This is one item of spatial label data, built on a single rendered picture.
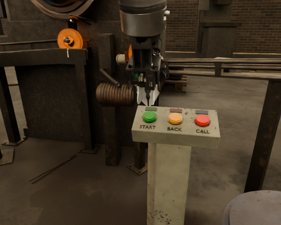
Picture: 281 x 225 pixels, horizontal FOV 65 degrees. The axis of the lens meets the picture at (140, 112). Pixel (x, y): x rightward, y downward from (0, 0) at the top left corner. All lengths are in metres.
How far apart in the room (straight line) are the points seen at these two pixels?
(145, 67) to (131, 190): 0.93
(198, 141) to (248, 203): 0.20
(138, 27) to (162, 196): 0.52
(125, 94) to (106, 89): 0.12
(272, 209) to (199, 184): 0.74
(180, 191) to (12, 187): 1.03
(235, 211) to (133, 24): 0.49
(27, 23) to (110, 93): 0.76
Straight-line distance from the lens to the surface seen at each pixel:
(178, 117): 0.63
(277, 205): 0.70
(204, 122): 0.63
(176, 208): 0.78
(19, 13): 1.80
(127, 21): 0.44
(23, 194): 1.41
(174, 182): 0.71
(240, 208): 0.64
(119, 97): 1.23
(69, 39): 1.45
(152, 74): 0.47
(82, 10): 1.41
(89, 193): 1.30
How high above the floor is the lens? 0.86
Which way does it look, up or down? 22 degrees down
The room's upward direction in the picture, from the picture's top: straight up
